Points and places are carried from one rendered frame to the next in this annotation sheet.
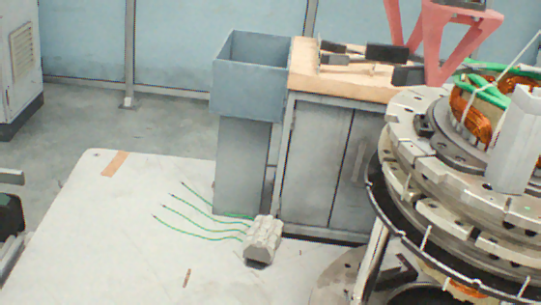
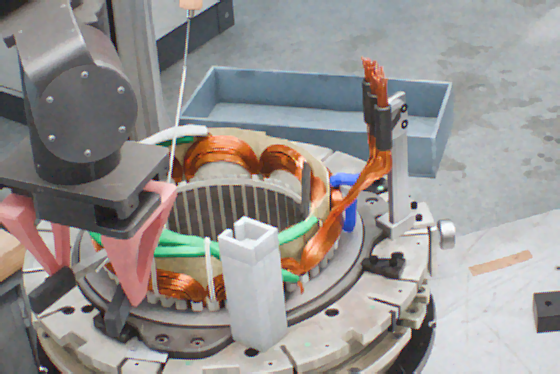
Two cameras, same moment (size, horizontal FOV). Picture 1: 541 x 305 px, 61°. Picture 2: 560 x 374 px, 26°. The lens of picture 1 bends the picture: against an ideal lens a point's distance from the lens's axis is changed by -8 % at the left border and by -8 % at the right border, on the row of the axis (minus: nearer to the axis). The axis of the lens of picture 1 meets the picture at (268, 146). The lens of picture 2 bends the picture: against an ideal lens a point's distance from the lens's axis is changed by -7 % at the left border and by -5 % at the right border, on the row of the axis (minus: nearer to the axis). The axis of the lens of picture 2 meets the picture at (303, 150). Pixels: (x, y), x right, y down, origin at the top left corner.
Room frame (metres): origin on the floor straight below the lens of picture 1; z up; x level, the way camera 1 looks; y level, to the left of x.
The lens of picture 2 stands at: (-0.12, 0.29, 1.65)
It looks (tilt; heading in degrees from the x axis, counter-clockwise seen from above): 31 degrees down; 311
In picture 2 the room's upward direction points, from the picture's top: 5 degrees counter-clockwise
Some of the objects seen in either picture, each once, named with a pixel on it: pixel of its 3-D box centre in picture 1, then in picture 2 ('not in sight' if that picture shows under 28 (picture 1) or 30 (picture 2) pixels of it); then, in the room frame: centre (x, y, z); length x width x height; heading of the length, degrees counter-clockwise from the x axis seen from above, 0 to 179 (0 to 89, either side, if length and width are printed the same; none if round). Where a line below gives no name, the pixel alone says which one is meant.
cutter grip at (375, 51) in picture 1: (386, 53); (52, 290); (0.43, -0.09, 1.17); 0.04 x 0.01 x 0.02; 93
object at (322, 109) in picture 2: not in sight; (325, 223); (0.57, -0.54, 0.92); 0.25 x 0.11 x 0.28; 23
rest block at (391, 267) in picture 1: (385, 264); not in sight; (0.55, -0.20, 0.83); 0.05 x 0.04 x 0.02; 117
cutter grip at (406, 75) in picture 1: (412, 75); (119, 308); (0.38, -0.11, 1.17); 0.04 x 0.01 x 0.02; 119
